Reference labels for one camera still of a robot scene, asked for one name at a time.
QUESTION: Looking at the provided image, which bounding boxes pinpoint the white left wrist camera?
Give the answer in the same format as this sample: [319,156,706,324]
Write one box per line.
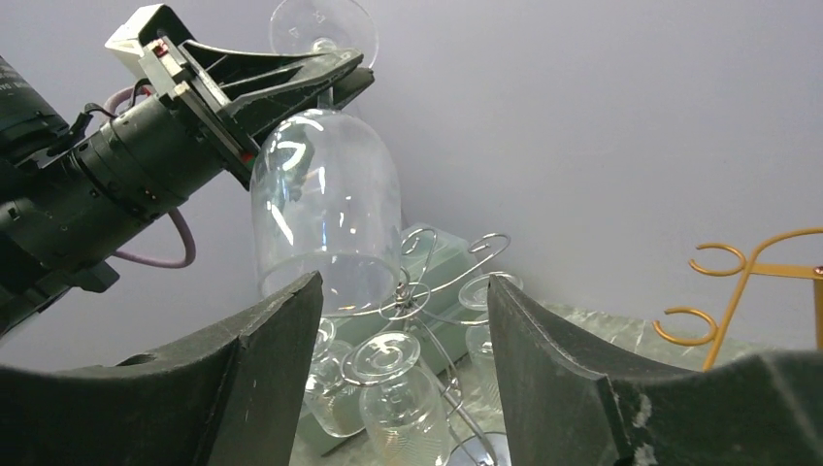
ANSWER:
[105,4,194,79]

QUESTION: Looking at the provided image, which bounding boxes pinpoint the clear ribbed glass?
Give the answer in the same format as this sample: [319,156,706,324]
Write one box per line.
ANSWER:
[458,272,523,414]
[348,331,450,466]
[304,317,364,438]

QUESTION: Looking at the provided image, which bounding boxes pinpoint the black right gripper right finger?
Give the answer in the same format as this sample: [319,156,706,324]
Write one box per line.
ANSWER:
[488,277,822,465]

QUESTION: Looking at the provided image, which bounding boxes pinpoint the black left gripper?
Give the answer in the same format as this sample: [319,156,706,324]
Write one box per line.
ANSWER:
[77,38,375,221]

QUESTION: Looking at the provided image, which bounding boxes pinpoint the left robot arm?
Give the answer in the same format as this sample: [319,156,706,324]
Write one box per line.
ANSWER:
[1,37,374,331]

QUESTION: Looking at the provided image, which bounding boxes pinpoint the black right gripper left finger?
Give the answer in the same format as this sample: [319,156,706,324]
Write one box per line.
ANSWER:
[1,272,323,465]

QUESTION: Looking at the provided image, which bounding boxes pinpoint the gold wire glass rack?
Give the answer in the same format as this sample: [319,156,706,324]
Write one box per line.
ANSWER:
[651,226,822,372]

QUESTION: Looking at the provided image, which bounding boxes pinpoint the translucent green storage box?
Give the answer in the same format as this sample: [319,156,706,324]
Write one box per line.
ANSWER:
[295,223,483,458]

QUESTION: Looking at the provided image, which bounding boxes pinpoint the clear wine glass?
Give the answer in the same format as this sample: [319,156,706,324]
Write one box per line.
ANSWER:
[248,0,403,316]

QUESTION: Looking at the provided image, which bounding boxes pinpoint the chrome wire glass rack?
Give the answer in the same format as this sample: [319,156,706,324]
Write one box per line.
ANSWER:
[340,226,510,465]

